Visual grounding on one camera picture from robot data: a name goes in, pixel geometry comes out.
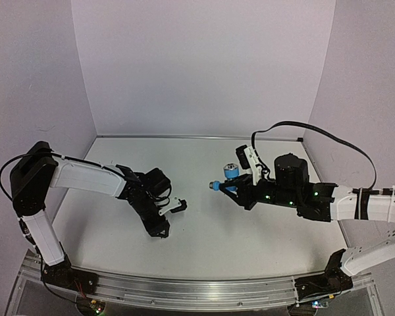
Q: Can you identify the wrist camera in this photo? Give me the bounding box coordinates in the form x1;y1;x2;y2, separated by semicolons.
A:
158;196;188;216
236;145;263;186

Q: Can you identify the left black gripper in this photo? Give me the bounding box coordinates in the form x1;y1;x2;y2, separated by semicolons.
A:
128;196;171;238

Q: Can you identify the right black camera cable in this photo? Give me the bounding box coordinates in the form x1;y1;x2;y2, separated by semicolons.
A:
251;120;378;192

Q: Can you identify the right circuit board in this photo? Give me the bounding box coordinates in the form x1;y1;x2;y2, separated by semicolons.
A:
308;299;330;310

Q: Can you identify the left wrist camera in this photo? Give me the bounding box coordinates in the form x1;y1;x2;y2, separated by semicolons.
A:
158;196;188;216

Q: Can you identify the blue water faucet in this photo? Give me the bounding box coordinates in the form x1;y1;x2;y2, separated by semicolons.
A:
209;163;240;191

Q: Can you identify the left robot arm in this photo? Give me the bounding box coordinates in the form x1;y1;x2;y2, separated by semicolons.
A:
4;141;172;288

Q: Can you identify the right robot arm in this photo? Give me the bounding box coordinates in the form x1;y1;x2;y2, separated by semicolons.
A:
209;153;395;299

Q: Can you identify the left black base cable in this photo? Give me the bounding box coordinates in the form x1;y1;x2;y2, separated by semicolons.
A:
38;259;86;303

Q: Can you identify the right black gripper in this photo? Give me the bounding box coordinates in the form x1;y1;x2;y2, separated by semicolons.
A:
219;172;300;212

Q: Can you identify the left circuit board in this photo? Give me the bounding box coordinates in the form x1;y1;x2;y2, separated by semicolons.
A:
76;298;106;316

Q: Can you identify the circuit board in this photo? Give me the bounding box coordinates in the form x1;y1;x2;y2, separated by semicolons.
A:
308;299;330;310
76;298;106;316

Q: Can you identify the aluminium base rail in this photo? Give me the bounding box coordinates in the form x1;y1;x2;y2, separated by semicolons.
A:
19;250;373;305

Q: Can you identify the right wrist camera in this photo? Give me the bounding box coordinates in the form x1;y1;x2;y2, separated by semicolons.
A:
236;145;263;186

